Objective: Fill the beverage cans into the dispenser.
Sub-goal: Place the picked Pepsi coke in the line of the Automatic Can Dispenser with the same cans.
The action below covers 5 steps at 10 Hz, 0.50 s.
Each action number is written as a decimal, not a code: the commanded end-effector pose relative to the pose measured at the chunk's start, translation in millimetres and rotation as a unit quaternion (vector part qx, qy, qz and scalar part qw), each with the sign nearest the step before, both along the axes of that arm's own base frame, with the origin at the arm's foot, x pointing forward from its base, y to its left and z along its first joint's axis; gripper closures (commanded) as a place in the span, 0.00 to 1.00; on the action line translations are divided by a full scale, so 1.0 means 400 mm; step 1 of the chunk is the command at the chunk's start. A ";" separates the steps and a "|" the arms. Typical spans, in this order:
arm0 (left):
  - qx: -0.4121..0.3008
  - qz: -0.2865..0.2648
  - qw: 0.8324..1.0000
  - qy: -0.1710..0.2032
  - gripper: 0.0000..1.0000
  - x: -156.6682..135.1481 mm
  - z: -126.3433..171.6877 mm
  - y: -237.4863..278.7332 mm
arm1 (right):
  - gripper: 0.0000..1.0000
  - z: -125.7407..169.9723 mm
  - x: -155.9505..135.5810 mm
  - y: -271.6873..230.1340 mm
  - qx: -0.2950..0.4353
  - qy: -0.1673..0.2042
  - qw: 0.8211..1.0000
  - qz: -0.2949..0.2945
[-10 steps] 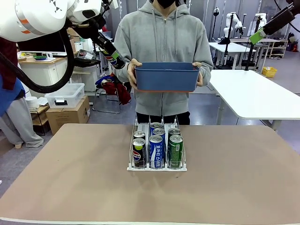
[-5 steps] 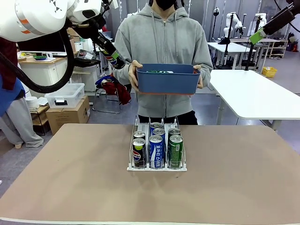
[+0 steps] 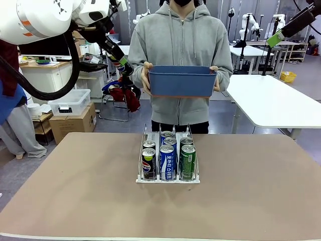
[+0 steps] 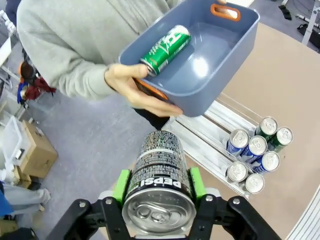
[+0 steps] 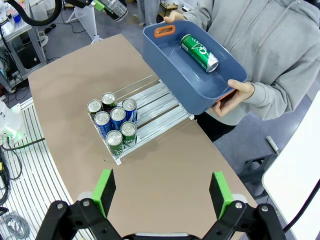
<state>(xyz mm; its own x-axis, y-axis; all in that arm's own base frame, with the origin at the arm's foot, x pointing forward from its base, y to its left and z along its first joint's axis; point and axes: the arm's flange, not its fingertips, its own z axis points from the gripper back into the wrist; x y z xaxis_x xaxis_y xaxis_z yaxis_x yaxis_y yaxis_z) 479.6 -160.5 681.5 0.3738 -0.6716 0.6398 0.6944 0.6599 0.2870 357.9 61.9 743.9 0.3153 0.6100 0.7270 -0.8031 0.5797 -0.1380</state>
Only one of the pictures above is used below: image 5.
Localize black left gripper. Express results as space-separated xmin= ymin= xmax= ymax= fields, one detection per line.
xmin=65 ymin=0 xmax=106 ymax=12

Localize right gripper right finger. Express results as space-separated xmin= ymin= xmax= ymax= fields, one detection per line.
xmin=199 ymin=171 xmax=286 ymax=240

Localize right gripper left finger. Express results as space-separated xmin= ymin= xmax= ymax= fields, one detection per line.
xmin=34 ymin=169 xmax=123 ymax=240

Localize blue beverage can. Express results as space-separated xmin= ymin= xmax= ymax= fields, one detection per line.
xmin=121 ymin=98 xmax=138 ymax=123
xmin=94 ymin=110 xmax=113 ymax=141
xmin=109 ymin=106 xmax=127 ymax=131

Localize blue plastic basket orange handles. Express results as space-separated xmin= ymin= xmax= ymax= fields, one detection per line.
xmin=142 ymin=19 xmax=249 ymax=116

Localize green cider can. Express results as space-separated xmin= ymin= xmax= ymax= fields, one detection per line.
xmin=105 ymin=129 xmax=125 ymax=156
xmin=180 ymin=34 xmax=220 ymax=74
xmin=120 ymin=121 xmax=138 ymax=148

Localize person's left forearm grey sleeve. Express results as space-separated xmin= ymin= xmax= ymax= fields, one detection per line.
xmin=247 ymin=67 xmax=320 ymax=121

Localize person's right forearm grey sleeve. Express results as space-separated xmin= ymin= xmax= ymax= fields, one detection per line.
xmin=183 ymin=7 xmax=216 ymax=28

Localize person's right hand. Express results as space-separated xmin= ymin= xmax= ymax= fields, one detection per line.
xmin=163 ymin=11 xmax=188 ymax=24

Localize person's left hand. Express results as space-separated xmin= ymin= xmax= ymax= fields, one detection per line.
xmin=209 ymin=79 xmax=255 ymax=118

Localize white floor stand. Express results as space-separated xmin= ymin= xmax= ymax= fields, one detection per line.
xmin=66 ymin=4 xmax=103 ymax=45

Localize aluminium slatted platform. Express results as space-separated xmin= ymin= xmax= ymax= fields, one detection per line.
xmin=0 ymin=97 xmax=93 ymax=240

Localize grey metal tube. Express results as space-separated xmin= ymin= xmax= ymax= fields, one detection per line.
xmin=265 ymin=135 xmax=280 ymax=155

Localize large white table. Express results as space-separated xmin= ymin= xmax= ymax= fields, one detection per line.
xmin=261 ymin=89 xmax=320 ymax=240

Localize person in grey hoodie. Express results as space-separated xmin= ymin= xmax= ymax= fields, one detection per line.
xmin=183 ymin=0 xmax=320 ymax=142

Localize left arm black cable sleeve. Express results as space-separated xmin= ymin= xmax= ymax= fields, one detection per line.
xmin=6 ymin=0 xmax=63 ymax=27

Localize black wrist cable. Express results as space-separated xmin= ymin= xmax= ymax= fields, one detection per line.
xmin=282 ymin=178 xmax=320 ymax=232

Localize aluminium frame cabinet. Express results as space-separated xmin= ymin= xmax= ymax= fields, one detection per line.
xmin=0 ymin=0 xmax=48 ymax=93

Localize black looped cable bundle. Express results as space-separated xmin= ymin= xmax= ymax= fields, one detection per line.
xmin=0 ymin=147 xmax=23 ymax=208

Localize dark cable on platform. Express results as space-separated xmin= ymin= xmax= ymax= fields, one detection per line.
xmin=0 ymin=137 xmax=46 ymax=151

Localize grey cable coil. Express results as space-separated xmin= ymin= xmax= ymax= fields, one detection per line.
xmin=3 ymin=214 xmax=31 ymax=240

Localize white wire can dispenser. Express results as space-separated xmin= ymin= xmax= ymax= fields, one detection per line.
xmin=86 ymin=74 xmax=195 ymax=166

